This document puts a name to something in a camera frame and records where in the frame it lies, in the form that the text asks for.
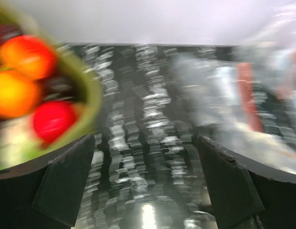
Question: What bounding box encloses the dark plum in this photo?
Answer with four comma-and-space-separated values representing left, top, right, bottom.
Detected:
41, 74, 77, 102

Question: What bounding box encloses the orange tangerine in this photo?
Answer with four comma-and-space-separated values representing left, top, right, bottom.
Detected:
0, 70, 42, 119

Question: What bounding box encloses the red yellow peach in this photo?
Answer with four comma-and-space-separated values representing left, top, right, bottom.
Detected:
0, 35, 59, 80

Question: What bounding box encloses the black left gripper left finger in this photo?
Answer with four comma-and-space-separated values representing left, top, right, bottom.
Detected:
0, 135, 95, 229

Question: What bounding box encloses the black marbled table mat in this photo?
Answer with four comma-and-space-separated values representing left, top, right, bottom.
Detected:
68, 44, 218, 229

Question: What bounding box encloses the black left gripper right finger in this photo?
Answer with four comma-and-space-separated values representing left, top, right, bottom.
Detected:
197, 136, 296, 229

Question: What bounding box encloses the red apple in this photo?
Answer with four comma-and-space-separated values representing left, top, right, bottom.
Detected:
32, 101, 77, 145

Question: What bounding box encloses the olive green plastic bin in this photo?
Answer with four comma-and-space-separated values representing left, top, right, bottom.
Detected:
0, 0, 103, 170

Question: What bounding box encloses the red zipper clear bag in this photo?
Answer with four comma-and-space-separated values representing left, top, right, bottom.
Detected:
170, 52, 296, 174

